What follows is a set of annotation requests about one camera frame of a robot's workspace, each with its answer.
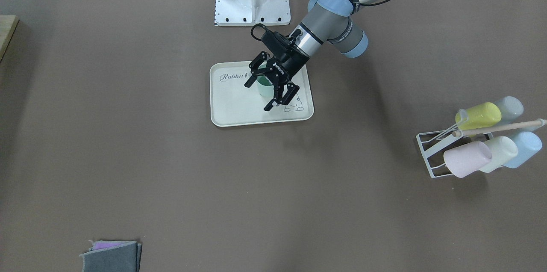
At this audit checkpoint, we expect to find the folded grey cloth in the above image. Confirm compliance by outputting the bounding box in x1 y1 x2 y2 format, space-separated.
79 240 142 272

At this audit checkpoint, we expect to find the cream white cup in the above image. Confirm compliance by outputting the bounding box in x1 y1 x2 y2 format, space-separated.
479 136 518 173

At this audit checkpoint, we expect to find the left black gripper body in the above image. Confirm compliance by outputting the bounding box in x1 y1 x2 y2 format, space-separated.
268 47 309 80

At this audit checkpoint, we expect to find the grey cup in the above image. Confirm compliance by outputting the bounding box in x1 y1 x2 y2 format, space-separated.
494 95 524 124

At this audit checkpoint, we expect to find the cream rabbit tray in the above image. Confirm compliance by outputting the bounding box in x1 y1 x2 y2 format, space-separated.
210 61 314 127

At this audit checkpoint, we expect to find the light blue cup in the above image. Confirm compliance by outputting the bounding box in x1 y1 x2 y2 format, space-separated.
504 131 543 169

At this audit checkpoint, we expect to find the pink cup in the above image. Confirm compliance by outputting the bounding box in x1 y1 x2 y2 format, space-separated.
443 141 492 178

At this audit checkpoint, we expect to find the yellow cup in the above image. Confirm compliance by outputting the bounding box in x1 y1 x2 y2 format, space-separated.
455 102 502 130

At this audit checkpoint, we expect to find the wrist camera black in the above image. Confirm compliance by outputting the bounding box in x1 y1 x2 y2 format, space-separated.
250 23 298 59

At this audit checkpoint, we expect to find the wooden cutting board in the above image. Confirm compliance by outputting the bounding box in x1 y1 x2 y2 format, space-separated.
0 15 19 61

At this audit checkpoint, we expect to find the green cup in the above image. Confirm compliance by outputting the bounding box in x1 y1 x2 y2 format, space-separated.
257 76 274 99

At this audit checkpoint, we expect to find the white wire cup rack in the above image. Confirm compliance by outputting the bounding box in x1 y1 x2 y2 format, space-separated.
416 124 532 178

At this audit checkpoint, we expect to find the wooden rack handle dowel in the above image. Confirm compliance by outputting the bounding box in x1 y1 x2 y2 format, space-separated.
452 118 546 137

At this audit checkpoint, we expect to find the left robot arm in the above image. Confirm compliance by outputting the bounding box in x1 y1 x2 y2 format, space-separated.
245 0 391 112

